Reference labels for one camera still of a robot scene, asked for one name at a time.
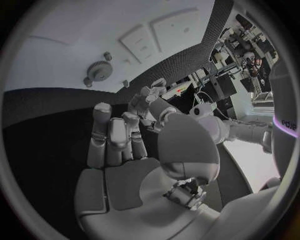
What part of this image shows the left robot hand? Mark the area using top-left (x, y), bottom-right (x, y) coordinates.
top-left (127, 78), bottom-right (180, 132)

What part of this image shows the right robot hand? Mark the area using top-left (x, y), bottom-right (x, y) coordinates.
top-left (73, 102), bottom-right (222, 240)

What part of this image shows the desk with equipment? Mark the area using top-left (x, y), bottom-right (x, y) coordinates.
top-left (160, 81), bottom-right (197, 101)

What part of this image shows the black equipment box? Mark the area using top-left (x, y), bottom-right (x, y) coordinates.
top-left (210, 74), bottom-right (239, 101)

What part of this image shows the white cable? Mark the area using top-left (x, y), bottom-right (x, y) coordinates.
top-left (193, 91), bottom-right (235, 122)

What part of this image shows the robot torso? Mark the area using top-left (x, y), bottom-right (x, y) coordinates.
top-left (267, 60), bottom-right (300, 179)

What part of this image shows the grey gear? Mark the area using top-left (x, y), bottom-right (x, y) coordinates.
top-left (86, 60), bottom-right (114, 83)

